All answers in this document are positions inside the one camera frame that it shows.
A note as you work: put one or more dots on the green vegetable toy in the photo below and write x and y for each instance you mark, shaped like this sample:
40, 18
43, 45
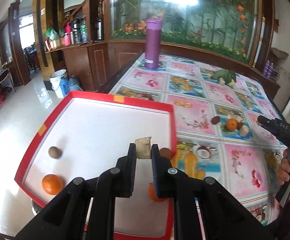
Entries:
225, 77

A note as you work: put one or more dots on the wooden cabinet counter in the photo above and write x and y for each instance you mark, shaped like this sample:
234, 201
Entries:
94, 64

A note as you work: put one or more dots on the green bag on counter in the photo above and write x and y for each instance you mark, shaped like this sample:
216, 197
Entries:
51, 34

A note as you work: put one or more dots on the orange tangerine under gripper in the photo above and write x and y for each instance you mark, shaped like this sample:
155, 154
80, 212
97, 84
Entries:
152, 195

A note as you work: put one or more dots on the dark red jujube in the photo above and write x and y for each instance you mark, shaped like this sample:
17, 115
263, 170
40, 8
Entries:
215, 120

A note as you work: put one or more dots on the black thermos on counter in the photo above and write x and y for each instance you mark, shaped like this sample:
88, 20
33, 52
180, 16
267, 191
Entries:
76, 30

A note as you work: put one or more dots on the brown round longan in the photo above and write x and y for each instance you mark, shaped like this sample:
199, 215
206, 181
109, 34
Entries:
54, 152

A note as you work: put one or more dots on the white plastic bucket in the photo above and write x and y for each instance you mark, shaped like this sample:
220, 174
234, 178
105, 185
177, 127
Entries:
55, 80

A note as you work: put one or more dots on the colourful fruit tablecloth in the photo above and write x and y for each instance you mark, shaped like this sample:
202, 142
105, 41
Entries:
246, 166

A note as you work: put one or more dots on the purple thermos bottle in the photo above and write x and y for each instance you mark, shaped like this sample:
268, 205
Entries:
153, 42

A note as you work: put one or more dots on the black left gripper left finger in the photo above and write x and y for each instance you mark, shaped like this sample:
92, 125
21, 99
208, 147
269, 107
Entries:
126, 178

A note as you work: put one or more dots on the pink bottle on counter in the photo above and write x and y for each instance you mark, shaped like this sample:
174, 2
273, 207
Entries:
67, 34

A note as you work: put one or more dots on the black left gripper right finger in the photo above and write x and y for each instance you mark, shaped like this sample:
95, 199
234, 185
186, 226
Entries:
161, 177

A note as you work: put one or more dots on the red white tray box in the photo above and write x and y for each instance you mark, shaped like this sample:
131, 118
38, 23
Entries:
93, 130

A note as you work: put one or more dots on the brown round fruit by rim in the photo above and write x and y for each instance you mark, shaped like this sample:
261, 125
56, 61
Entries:
166, 153

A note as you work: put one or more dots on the orange tangerine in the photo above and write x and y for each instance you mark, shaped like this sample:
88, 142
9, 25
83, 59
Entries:
231, 124
52, 184
152, 195

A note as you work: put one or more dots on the grey blue thermos jug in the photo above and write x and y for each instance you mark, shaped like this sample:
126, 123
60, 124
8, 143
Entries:
73, 84

